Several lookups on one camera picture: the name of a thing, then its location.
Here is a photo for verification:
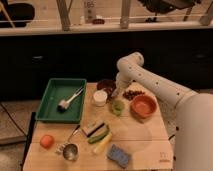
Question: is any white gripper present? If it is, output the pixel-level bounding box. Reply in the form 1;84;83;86
112;75;131;98

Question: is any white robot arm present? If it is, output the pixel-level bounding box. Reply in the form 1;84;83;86
113;52;213;171

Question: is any white plastic cup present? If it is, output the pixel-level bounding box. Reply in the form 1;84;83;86
93;90;108;107

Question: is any metal measuring cup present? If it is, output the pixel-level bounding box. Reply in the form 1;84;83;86
63;144;78;161

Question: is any dark red bowl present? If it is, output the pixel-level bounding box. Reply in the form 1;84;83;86
97;79;116;95

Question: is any orange clay bowl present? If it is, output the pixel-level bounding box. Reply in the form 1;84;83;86
130;95;157;119

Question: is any yellow banana toy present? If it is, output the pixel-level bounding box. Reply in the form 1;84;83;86
93;132;112;154

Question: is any green cucumber toy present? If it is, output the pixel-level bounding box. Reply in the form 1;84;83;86
88;125;110;144

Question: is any green plastic tray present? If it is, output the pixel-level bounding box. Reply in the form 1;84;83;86
35;78;87;124

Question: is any black office chair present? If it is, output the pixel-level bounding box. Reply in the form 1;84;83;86
138;0;202;23

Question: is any blue sponge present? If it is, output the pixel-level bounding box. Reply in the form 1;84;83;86
107;145;130;169

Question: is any metal spoon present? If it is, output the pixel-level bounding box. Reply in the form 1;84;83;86
55;125;80;155

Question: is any orange tomato toy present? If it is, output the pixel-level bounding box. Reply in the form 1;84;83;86
40;135;54;149

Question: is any dish brush with metal handle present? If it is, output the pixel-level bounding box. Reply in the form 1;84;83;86
57;87;84;112

